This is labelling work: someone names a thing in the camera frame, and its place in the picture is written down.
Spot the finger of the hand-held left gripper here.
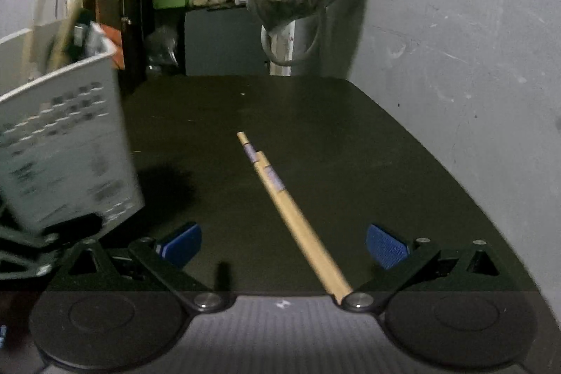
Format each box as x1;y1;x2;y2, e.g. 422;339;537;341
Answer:
0;211;106;282

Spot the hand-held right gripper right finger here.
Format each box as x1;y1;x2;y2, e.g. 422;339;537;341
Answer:
339;223;511;311

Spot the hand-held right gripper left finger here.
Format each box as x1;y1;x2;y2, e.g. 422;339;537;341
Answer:
59;223;229;313

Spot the grey perforated plastic basket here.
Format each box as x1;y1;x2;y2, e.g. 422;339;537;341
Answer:
0;21;146;240

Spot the purple banded wooden chopstick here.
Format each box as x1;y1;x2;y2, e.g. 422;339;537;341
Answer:
255;150;351;298
237;131;351;298

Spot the orange bag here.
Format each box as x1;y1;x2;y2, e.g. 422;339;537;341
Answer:
103;26;126;70

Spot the dark plastic bag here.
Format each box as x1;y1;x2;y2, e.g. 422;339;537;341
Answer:
144;26;182;73

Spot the grey cabinet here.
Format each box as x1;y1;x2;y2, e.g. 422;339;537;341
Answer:
184;6;273;77

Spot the grey hose loop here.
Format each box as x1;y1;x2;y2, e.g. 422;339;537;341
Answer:
261;4;326;67

